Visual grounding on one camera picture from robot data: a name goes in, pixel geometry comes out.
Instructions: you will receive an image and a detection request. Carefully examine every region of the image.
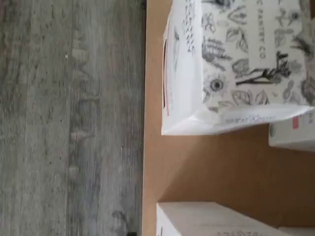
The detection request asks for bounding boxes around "wooden shelf board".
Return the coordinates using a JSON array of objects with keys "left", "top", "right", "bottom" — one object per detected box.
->
[{"left": 141, "top": 0, "right": 315, "bottom": 236}]

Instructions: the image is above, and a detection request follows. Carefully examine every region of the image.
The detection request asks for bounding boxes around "white floral box pink strip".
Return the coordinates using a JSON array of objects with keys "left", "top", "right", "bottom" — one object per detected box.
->
[
  {"left": 267, "top": 0, "right": 315, "bottom": 149},
  {"left": 160, "top": 0, "right": 315, "bottom": 137}
]

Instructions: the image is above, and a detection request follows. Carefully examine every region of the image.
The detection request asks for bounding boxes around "white floral box green strip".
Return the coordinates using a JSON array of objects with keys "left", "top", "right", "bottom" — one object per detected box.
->
[{"left": 156, "top": 201, "right": 315, "bottom": 236}]

